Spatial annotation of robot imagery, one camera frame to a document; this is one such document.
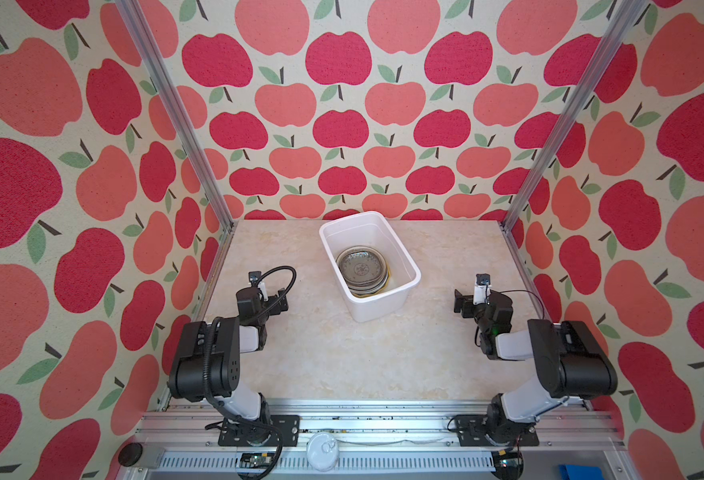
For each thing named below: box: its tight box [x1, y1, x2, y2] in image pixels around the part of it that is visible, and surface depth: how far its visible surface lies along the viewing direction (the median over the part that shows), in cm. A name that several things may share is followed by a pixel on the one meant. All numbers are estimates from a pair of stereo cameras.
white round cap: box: [306, 432, 340, 472], surface depth 69 cm
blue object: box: [558, 464, 605, 480], surface depth 69 cm
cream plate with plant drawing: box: [336, 252, 387, 285], surface depth 103 cm
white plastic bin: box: [319, 211, 421, 323], surface depth 98 cm
